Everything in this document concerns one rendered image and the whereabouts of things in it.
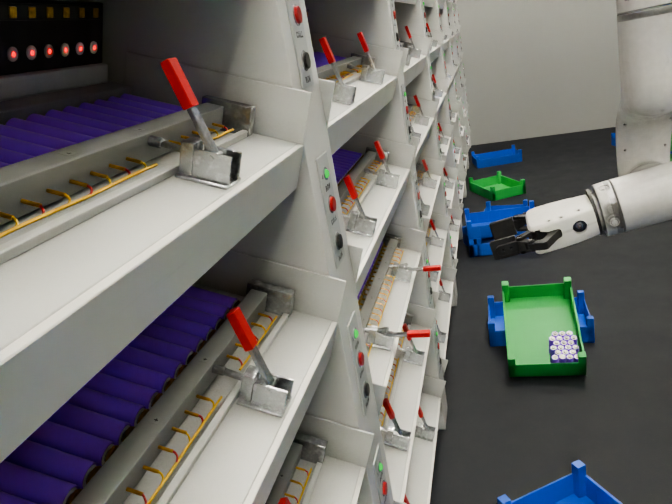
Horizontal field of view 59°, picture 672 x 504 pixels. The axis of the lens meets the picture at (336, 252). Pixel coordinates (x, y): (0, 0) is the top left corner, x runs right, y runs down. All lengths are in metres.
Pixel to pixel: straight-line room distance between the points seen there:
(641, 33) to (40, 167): 0.78
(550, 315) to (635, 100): 1.05
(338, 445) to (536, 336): 1.19
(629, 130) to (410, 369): 0.61
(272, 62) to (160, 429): 0.34
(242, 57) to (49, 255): 0.33
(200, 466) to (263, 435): 0.06
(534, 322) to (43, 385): 1.69
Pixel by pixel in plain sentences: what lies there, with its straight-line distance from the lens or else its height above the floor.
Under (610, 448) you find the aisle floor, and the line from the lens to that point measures 1.53.
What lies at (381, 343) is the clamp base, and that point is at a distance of 0.95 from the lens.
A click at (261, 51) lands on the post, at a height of 0.96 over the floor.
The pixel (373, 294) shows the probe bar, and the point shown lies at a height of 0.53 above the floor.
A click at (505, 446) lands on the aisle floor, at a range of 1.52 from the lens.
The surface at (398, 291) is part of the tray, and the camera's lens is 1.14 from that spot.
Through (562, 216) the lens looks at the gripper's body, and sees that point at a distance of 0.96.
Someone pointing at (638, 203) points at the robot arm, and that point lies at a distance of 0.97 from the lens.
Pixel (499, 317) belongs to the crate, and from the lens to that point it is 2.07.
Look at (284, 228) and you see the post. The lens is 0.62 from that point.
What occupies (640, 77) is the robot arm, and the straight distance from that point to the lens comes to 0.95.
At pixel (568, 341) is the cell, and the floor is 0.09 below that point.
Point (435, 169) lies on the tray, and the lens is 2.01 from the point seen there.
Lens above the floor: 0.96
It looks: 19 degrees down
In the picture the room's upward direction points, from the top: 11 degrees counter-clockwise
